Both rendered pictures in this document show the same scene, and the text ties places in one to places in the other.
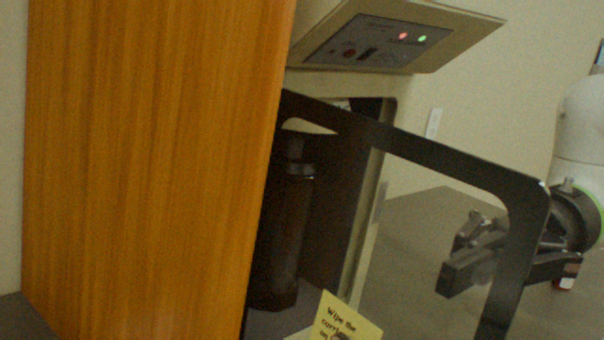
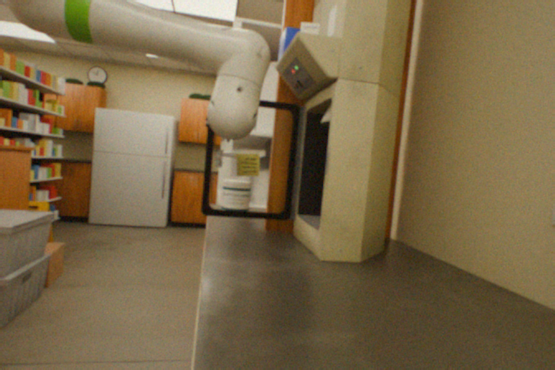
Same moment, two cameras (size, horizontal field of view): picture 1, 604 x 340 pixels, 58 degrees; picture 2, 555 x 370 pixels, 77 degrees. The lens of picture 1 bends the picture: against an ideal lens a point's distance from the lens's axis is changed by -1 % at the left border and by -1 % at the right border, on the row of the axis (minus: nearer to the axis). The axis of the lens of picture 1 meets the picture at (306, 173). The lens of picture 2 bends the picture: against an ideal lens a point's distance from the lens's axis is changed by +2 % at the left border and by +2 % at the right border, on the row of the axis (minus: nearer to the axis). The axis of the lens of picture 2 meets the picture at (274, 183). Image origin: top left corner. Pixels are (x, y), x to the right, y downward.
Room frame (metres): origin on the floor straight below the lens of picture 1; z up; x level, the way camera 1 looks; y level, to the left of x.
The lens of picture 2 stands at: (1.29, -0.90, 1.18)
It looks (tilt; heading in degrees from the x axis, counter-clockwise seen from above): 3 degrees down; 130
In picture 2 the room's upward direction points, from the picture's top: 5 degrees clockwise
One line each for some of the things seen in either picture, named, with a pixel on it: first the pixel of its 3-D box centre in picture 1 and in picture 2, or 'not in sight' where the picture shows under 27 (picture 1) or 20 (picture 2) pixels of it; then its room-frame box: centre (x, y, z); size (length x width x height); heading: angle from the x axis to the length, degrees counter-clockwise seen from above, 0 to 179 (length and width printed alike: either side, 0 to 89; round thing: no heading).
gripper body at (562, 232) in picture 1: (530, 236); not in sight; (0.57, -0.26, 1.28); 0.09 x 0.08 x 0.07; 140
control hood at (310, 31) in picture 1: (397, 35); (301, 71); (0.67, -0.07, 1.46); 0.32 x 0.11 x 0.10; 140
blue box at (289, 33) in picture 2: not in sight; (296, 49); (0.59, -0.01, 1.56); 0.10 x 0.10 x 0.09; 50
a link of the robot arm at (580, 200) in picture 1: (554, 222); not in sight; (0.63, -0.31, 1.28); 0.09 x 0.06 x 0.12; 50
